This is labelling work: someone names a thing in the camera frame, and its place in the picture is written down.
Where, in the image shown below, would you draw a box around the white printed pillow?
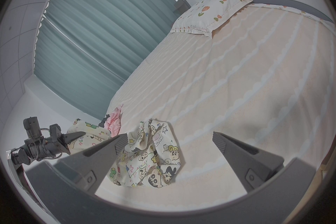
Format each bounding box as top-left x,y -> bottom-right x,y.
170,0 -> 254,37

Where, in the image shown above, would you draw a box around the bed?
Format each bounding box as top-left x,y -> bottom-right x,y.
94,0 -> 336,208

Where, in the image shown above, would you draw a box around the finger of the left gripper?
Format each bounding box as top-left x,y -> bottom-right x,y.
63,132 -> 82,145

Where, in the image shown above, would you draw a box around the white printed pyjama top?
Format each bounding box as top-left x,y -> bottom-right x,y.
67,117 -> 183,188

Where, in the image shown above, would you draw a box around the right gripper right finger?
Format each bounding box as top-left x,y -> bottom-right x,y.
212,131 -> 284,193

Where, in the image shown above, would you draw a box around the grey white bedside table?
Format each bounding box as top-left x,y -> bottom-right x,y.
173,0 -> 191,12

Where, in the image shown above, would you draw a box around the pink garment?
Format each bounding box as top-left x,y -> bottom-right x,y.
104,104 -> 124,137

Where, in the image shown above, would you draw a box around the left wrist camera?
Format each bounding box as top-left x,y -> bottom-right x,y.
23,117 -> 44,141

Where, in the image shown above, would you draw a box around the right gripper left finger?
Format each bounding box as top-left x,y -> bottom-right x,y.
54,133 -> 128,196

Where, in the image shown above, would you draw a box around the blue-green curtain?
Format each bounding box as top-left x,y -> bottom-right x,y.
42,0 -> 181,82
33,18 -> 129,124

